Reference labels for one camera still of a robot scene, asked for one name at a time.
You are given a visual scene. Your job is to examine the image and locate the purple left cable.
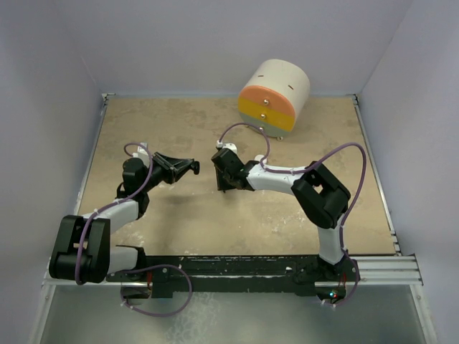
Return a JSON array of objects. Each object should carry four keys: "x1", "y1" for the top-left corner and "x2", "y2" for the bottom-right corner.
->
[{"x1": 73, "y1": 142, "x2": 194, "y2": 318}]

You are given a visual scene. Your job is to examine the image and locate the aluminium frame rail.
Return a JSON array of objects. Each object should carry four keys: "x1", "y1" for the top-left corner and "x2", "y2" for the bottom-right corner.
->
[{"x1": 42, "y1": 254, "x2": 426, "y2": 287}]

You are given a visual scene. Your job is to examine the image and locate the round white drawer cabinet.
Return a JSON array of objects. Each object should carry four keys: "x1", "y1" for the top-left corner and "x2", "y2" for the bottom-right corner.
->
[{"x1": 237, "y1": 59, "x2": 311, "y2": 140}]

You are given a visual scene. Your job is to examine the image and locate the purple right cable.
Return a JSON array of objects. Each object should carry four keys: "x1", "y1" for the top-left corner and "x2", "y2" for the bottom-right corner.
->
[{"x1": 219, "y1": 123, "x2": 369, "y2": 308}]

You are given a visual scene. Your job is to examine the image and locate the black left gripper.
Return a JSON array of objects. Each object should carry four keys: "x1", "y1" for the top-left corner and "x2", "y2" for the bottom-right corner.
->
[{"x1": 140, "y1": 152, "x2": 191, "y2": 193}]

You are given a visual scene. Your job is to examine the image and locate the purple cable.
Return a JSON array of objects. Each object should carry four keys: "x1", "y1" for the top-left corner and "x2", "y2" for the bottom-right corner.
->
[
  {"x1": 219, "y1": 123, "x2": 369, "y2": 308},
  {"x1": 73, "y1": 142, "x2": 194, "y2": 318}
]

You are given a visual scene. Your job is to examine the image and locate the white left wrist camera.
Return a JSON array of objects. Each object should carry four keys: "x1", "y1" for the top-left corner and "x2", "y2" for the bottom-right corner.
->
[{"x1": 132, "y1": 142, "x2": 150, "y2": 166}]

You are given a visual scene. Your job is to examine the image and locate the black earbud charging case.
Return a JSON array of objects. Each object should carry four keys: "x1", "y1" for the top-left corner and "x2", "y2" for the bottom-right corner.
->
[{"x1": 191, "y1": 161, "x2": 200, "y2": 175}]

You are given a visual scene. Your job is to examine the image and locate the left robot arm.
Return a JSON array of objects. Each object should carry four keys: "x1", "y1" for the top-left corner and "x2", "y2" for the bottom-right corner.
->
[{"x1": 48, "y1": 153, "x2": 200, "y2": 285}]

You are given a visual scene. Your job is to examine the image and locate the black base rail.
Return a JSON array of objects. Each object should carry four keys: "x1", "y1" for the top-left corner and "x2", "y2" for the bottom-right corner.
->
[{"x1": 107, "y1": 254, "x2": 360, "y2": 302}]

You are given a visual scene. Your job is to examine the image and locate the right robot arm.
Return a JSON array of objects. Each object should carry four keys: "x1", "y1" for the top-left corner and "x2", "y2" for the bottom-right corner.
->
[{"x1": 211, "y1": 148, "x2": 351, "y2": 280}]

